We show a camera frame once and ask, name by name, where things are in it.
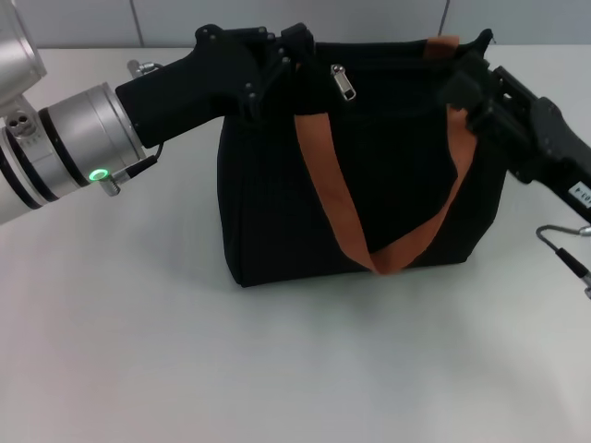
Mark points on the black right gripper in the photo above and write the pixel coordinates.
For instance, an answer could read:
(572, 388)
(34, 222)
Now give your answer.
(568, 166)

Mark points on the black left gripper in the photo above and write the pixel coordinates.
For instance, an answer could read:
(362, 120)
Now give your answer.
(194, 87)

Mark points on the silver zipper pull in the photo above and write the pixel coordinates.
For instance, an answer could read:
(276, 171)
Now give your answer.
(344, 85)

